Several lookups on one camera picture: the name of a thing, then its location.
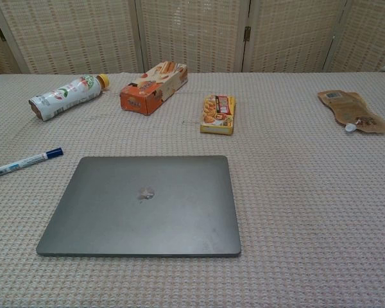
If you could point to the yellow snack box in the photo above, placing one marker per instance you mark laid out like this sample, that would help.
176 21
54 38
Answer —
219 112

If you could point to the beige waffle tablecloth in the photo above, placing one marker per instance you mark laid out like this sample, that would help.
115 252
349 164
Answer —
308 208

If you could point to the white labelled drink bottle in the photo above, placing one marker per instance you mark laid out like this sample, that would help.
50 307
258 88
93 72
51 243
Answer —
67 96

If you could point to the woven folding screen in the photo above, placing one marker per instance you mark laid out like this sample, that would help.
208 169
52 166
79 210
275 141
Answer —
192 35

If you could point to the grey silver laptop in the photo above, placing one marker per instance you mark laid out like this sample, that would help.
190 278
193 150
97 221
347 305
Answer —
167 221

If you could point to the brown spouted pouch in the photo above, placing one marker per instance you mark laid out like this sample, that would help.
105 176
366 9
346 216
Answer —
349 107

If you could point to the orange biscuit box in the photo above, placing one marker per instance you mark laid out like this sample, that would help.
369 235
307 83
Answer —
157 85

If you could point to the white blue-capped marker pen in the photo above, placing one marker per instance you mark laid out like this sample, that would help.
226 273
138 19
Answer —
22 162

